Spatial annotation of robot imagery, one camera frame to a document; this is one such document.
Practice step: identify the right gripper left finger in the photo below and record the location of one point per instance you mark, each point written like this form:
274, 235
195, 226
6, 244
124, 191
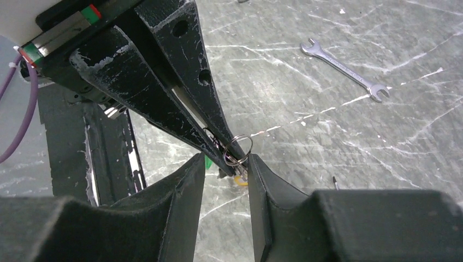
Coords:
160, 223

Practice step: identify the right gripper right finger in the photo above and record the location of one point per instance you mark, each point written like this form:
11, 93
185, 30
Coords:
274, 205

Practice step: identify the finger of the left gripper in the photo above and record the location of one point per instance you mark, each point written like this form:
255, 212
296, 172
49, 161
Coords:
175, 26

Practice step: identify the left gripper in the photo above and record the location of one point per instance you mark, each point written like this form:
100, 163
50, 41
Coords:
104, 54

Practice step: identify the metal key organizer plate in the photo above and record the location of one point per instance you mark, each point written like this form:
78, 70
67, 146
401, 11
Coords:
232, 153

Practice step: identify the green key tag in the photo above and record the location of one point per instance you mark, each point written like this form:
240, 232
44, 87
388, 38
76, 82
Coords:
208, 163

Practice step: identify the silver wrench near plate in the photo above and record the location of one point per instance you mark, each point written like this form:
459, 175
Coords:
373, 89

